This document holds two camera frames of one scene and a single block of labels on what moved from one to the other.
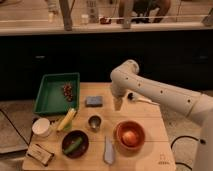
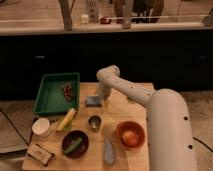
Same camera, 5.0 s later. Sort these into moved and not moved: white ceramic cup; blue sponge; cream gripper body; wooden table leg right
Moved: cream gripper body
Not moved: blue sponge; wooden table leg right; white ceramic cup
